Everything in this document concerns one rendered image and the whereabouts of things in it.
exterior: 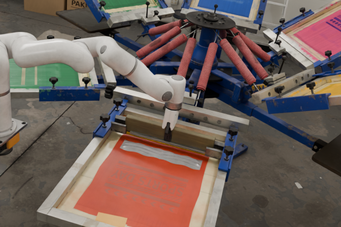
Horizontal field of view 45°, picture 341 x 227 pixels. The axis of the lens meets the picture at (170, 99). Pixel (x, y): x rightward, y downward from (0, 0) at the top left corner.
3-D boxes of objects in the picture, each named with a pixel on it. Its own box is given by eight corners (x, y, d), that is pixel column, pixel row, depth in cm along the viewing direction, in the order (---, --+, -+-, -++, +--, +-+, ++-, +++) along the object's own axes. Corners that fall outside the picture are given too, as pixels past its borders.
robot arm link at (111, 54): (66, 68, 144) (59, 50, 156) (111, 95, 157) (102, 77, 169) (94, 32, 142) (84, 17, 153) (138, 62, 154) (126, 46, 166)
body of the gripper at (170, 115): (168, 96, 181) (165, 117, 186) (162, 106, 172) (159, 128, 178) (184, 100, 180) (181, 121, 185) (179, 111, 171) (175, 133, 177)
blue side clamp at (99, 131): (102, 147, 181) (103, 134, 178) (92, 145, 182) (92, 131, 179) (126, 115, 207) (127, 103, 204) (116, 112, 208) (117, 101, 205)
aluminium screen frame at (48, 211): (204, 272, 131) (206, 264, 129) (36, 219, 140) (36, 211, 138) (233, 141, 199) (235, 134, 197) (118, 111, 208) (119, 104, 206)
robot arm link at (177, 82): (155, 83, 163) (146, 72, 170) (152, 106, 168) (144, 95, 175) (189, 80, 168) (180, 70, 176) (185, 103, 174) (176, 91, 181)
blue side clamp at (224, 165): (227, 182, 173) (230, 168, 170) (215, 179, 174) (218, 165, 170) (235, 144, 199) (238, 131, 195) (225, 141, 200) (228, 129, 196)
